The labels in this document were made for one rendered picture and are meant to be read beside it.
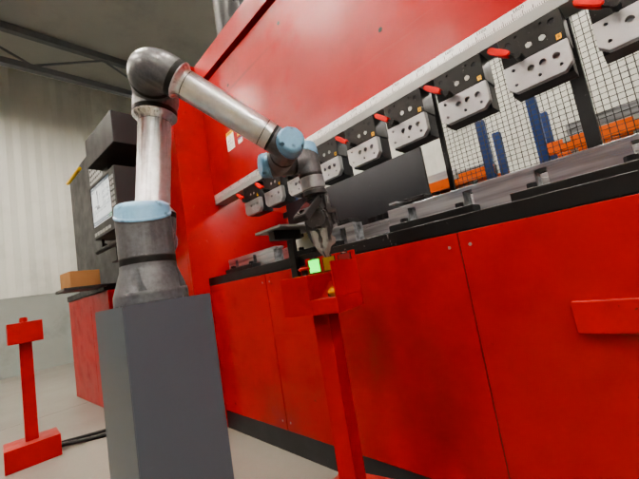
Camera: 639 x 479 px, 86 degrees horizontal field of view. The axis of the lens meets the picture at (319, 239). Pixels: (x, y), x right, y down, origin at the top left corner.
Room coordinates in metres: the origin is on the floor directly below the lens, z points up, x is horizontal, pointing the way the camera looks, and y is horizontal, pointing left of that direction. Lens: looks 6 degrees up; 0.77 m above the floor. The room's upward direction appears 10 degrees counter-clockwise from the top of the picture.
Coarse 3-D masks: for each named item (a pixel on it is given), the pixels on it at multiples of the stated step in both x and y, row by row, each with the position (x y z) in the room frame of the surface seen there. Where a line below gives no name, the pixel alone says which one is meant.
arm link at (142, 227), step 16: (128, 208) 0.71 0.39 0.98; (144, 208) 0.72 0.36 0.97; (160, 208) 0.74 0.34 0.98; (128, 224) 0.71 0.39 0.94; (144, 224) 0.71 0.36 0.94; (160, 224) 0.74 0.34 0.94; (128, 240) 0.71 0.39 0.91; (144, 240) 0.71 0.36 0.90; (160, 240) 0.73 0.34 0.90; (128, 256) 0.71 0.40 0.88
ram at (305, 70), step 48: (288, 0) 1.48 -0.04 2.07; (336, 0) 1.29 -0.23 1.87; (384, 0) 1.14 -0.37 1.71; (432, 0) 1.03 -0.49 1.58; (480, 0) 0.93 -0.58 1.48; (240, 48) 1.80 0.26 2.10; (288, 48) 1.52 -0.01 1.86; (336, 48) 1.32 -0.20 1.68; (384, 48) 1.17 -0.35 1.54; (432, 48) 1.05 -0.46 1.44; (480, 48) 0.95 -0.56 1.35; (240, 96) 1.85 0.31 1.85; (288, 96) 1.56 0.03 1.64; (336, 96) 1.36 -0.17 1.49; (240, 144) 1.90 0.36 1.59; (240, 192) 1.98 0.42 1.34
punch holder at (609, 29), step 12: (624, 0) 0.73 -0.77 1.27; (636, 0) 0.72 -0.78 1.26; (600, 12) 0.76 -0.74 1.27; (612, 12) 0.75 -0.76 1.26; (624, 12) 0.73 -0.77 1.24; (636, 12) 0.72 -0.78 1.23; (600, 24) 0.76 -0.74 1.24; (612, 24) 0.75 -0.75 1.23; (624, 24) 0.73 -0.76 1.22; (636, 24) 0.72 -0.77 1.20; (600, 36) 0.77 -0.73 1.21; (612, 36) 0.75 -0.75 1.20; (624, 36) 0.74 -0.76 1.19; (636, 36) 0.72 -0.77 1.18; (600, 48) 0.77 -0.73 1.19; (612, 48) 0.76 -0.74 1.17; (624, 48) 0.77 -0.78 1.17; (636, 48) 0.77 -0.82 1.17; (612, 60) 0.81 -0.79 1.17
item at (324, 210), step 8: (304, 192) 1.04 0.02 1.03; (312, 192) 1.03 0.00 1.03; (320, 192) 1.05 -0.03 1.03; (328, 200) 1.09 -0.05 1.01; (320, 208) 1.03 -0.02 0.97; (328, 208) 1.05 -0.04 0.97; (312, 216) 1.05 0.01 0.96; (320, 216) 1.03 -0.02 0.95; (328, 216) 1.04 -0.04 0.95; (312, 224) 1.05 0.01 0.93; (320, 224) 1.04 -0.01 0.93
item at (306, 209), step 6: (312, 198) 1.04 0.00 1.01; (318, 198) 1.03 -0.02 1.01; (306, 204) 1.02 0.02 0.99; (312, 204) 1.00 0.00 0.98; (318, 204) 1.03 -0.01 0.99; (300, 210) 0.99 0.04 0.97; (306, 210) 0.98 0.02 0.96; (312, 210) 1.00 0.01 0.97; (294, 216) 0.99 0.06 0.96; (300, 216) 0.98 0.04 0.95; (306, 216) 0.97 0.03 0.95
